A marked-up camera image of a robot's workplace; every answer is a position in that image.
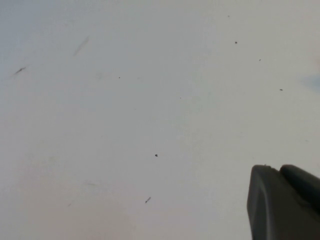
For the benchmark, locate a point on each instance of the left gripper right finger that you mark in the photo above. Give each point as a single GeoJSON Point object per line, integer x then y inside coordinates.
{"type": "Point", "coordinates": [305, 187]}

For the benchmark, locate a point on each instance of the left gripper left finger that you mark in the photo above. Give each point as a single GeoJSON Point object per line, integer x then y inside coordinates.
{"type": "Point", "coordinates": [270, 205]}

